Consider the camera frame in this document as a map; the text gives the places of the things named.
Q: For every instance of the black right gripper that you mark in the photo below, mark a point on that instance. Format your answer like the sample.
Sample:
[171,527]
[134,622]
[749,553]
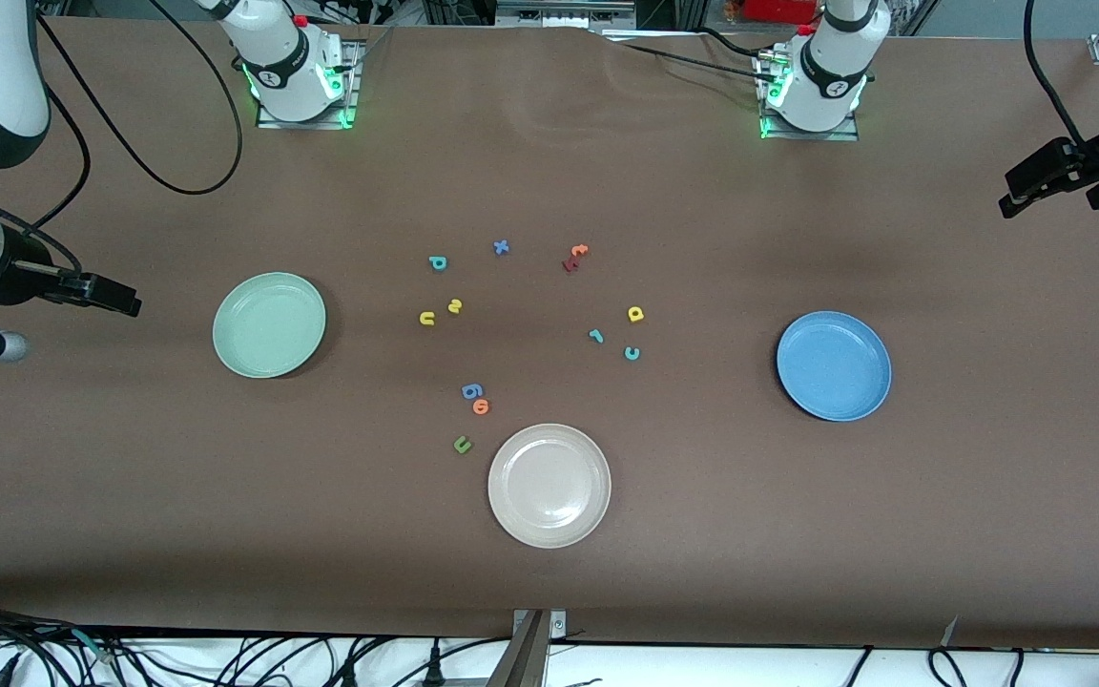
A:
[8,285]

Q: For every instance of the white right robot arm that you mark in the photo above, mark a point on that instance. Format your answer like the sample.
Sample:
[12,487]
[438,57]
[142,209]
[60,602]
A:
[282,57]

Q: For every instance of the green plate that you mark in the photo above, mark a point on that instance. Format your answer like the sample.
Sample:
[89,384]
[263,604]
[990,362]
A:
[268,334]

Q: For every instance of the blue plate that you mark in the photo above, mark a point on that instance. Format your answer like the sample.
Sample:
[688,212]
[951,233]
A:
[836,382]

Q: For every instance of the red box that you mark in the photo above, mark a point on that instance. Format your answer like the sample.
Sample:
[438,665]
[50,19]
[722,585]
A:
[778,10]

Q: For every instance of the blue number six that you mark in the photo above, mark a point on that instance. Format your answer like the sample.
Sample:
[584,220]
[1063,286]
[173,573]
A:
[469,388]

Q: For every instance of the black power plug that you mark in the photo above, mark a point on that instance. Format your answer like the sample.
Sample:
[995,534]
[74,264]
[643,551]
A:
[433,668]
[349,673]

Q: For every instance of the white tape tag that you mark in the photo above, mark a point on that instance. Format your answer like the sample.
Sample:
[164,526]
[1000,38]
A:
[951,632]

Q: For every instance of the beige plate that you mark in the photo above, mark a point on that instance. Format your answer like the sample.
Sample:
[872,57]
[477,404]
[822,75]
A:
[549,487]

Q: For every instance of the grey device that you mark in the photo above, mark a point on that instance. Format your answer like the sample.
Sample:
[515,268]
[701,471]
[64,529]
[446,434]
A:
[564,14]

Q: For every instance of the brown table cover sheet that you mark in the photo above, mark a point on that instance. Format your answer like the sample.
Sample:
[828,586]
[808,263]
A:
[549,582]

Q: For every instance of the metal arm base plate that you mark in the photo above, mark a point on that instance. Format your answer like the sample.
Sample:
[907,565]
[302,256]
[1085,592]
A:
[807,137]
[355,86]

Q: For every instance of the metal table bracket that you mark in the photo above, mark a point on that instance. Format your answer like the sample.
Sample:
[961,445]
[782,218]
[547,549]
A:
[530,658]

